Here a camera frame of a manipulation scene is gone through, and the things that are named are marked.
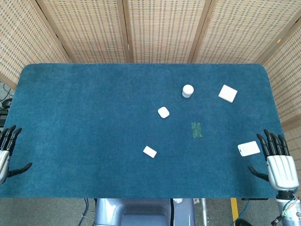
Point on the white card with print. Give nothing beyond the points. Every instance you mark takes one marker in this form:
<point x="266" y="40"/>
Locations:
<point x="248" y="148"/>

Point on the silver metal pole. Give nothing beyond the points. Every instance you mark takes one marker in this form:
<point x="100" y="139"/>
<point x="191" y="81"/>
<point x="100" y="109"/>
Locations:
<point x="203" y="212"/>

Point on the woven bamboo screen panel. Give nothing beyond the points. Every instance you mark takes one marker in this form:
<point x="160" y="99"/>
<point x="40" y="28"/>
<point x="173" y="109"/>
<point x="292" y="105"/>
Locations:
<point x="287" y="82"/>
<point x="244" y="30"/>
<point x="89" y="30"/>
<point x="164" y="30"/>
<point x="26" y="40"/>

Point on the black and silver right hand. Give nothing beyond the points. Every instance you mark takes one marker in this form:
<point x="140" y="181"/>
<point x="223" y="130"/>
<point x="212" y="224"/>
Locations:
<point x="282" y="171"/>

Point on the yellow plastic piece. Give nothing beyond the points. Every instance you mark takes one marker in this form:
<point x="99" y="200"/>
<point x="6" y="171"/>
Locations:
<point x="234" y="209"/>

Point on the white round jar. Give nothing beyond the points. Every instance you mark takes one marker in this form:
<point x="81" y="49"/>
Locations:
<point x="187" y="91"/>

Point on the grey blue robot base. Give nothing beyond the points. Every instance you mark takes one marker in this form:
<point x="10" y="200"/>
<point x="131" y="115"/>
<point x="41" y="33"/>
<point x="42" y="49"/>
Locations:
<point x="131" y="212"/>

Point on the blue carpet table cover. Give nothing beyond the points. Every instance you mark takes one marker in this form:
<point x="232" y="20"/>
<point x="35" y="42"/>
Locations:
<point x="94" y="131"/>

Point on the black and silver left hand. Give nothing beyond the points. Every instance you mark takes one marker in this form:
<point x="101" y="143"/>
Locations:
<point x="4" y="156"/>

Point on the white rounded earbud case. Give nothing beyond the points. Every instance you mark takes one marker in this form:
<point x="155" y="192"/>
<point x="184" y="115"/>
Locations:
<point x="163" y="112"/>

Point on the white square flat box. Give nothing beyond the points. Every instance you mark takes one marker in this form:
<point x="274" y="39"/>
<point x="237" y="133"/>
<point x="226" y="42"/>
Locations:
<point x="227" y="93"/>

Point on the small white rectangular box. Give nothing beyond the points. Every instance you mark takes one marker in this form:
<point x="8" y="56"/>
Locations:
<point x="149" y="151"/>

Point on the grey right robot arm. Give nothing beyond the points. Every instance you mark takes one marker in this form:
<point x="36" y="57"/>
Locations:
<point x="290" y="209"/>

